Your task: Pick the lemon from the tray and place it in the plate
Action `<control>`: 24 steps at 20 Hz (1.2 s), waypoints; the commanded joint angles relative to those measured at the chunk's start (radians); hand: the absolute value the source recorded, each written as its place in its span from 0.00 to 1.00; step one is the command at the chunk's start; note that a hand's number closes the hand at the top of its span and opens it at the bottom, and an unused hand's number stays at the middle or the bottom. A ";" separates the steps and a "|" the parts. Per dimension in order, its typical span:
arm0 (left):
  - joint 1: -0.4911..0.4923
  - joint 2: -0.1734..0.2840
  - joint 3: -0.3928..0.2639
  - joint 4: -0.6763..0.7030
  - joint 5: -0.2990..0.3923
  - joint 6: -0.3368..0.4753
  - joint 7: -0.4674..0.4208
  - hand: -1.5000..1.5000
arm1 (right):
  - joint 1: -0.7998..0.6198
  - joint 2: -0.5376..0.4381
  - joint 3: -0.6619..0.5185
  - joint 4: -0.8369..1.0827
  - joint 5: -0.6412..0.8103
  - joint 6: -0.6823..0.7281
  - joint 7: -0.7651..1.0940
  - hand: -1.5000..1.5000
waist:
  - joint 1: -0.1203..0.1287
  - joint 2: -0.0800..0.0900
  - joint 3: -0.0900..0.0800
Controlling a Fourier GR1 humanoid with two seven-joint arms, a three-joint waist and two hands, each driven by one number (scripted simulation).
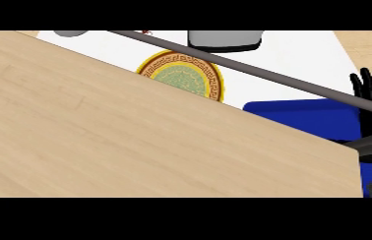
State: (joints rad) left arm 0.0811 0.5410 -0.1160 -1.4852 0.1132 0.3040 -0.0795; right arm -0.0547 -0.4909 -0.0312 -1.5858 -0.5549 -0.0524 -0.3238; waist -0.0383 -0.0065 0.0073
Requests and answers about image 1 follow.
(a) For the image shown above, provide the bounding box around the pale wooden cabinet door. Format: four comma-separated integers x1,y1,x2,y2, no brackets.
0,30,364,198

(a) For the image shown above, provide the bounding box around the grey rounded object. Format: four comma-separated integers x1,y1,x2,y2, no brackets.
51,30,91,38

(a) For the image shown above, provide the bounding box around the grey bar door handle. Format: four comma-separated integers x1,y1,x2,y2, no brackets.
108,30,372,157

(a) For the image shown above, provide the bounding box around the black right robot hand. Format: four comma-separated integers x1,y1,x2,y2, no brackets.
348,67,372,142

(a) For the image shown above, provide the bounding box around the pale wooden cabinet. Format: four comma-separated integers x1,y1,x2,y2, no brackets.
332,30,372,72

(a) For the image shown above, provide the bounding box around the blue tray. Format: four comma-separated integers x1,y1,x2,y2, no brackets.
242,98,372,198

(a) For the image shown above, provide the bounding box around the grey appliance with black base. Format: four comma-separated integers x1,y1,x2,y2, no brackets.
186,30,266,53

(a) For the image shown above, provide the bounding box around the ornate yellow green plate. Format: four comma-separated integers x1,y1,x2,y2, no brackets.
136,49,227,103

